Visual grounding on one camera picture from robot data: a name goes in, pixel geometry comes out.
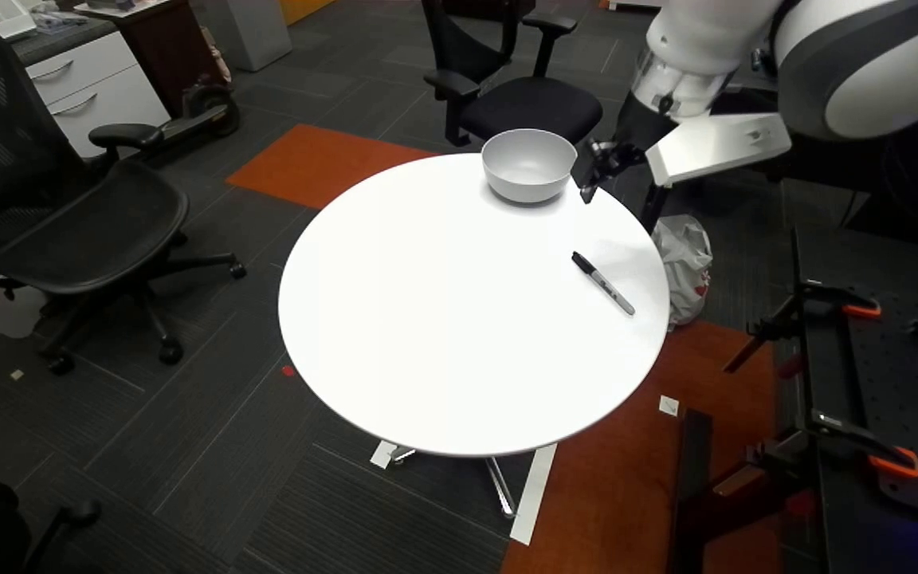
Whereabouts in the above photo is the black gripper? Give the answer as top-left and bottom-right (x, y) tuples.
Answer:
(576, 97), (682, 205)

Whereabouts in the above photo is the black grey marker pen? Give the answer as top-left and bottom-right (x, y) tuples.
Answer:
(566, 249), (639, 319)

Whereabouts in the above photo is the black padded office chair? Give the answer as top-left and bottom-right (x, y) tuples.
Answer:
(422, 0), (604, 154)

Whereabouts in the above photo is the white plastic bag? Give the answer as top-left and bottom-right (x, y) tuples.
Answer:
(650, 209), (713, 333)

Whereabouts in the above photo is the black desk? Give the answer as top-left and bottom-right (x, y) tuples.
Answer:
(637, 106), (918, 243)

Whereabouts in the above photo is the black red stand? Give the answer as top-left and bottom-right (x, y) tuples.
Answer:
(668, 410), (804, 574)

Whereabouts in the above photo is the white table base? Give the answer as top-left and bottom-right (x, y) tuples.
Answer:
(366, 437), (561, 550)

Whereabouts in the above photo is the grey bin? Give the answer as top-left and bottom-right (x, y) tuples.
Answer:
(187, 0), (294, 77)

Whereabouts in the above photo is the black breadboard bench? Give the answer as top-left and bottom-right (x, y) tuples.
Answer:
(789, 226), (918, 574)

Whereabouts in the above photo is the black kick scooter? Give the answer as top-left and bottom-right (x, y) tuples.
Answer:
(88, 72), (242, 163)

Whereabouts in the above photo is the brown wooden cabinet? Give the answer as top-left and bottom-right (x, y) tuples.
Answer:
(74, 0), (231, 122)

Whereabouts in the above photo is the white drawer cabinet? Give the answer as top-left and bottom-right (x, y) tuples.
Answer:
(10, 30), (172, 163)

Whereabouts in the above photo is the black mesh office chair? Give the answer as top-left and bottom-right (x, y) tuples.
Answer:
(0, 14), (247, 377)

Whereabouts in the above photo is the white plastic bin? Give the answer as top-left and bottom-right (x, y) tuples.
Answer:
(0, 276), (52, 345)

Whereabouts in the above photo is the black clamp orange handle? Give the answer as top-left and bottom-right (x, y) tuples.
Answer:
(750, 410), (918, 492)
(723, 276), (886, 377)

